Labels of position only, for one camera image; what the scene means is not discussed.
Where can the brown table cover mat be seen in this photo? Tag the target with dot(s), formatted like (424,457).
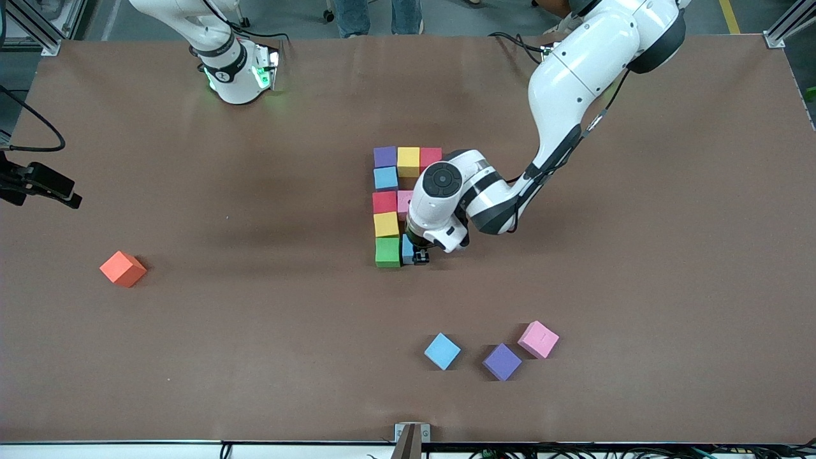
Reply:
(408,306)

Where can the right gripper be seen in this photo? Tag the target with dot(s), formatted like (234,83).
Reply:
(39,177)

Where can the red foam block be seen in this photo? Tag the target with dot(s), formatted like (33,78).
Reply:
(431,158)
(384,203)

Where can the black caster wheel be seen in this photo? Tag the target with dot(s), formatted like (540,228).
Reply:
(329,15)

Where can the metal camera post bracket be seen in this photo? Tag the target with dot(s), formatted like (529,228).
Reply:
(411,433)

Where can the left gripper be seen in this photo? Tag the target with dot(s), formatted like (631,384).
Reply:
(417,246)

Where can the yellow foam block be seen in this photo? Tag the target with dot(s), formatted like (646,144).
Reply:
(408,162)
(386,225)

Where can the blue foam block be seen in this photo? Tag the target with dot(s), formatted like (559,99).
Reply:
(406,250)
(386,179)
(442,351)

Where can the aluminium frame post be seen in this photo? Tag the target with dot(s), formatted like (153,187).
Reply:
(44,35)
(790,25)

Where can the pink foam block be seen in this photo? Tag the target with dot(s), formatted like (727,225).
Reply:
(404,203)
(538,339)

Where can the person's blue jeans legs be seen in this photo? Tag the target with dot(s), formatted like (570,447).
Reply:
(376,16)

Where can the purple foam block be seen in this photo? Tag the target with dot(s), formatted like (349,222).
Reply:
(385,157)
(502,361)

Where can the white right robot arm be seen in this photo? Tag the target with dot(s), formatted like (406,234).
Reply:
(233,83)

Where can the orange foam block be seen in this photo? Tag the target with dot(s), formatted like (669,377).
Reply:
(123,268)

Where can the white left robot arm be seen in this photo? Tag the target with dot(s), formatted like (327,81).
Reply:
(574,83)

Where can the green foam block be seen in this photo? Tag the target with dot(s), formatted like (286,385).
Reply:
(387,252)

